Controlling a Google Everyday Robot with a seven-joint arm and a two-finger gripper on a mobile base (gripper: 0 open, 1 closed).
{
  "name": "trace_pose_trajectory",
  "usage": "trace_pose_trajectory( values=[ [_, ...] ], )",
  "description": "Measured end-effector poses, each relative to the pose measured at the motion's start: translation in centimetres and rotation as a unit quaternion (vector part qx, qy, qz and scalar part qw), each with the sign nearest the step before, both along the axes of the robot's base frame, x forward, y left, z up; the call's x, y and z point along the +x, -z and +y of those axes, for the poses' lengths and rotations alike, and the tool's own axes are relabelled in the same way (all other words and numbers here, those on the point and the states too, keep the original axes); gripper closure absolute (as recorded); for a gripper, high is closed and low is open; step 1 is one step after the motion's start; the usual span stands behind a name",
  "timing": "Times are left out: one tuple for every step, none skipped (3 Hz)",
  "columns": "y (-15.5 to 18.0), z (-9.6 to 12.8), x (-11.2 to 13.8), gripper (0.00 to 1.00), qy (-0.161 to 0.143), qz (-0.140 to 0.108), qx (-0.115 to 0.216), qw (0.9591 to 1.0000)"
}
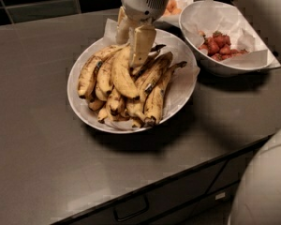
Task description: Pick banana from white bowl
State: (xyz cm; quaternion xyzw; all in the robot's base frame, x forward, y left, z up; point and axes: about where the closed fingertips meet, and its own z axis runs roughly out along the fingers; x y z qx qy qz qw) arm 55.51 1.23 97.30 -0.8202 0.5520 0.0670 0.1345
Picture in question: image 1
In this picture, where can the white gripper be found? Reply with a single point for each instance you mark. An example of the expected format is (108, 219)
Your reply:
(142, 6)

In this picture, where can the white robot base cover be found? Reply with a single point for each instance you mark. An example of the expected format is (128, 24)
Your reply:
(258, 197)

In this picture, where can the white apricot bowl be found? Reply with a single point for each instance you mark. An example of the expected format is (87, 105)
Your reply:
(167, 21)

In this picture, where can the white banana bowl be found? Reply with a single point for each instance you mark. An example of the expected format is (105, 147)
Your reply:
(79, 105)

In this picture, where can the right edge spotted banana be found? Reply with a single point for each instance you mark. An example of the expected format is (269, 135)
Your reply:
(153, 107)

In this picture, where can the long middle spotted banana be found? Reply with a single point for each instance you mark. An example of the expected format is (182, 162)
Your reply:
(145, 84)

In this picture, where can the white strawberry bowl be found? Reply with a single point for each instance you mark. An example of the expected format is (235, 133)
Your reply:
(193, 19)

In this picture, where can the orange apricots pile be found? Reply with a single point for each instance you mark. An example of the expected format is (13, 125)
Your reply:
(172, 8)

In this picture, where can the white paper under strawberries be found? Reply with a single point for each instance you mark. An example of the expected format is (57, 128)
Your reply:
(228, 19)

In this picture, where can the white paper under bananas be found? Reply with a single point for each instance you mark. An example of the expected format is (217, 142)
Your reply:
(180, 88)

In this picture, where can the red strawberries pile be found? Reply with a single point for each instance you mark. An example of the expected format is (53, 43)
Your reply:
(218, 46)

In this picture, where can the dark left drawer handle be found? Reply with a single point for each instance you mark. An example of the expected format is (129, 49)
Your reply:
(131, 208)

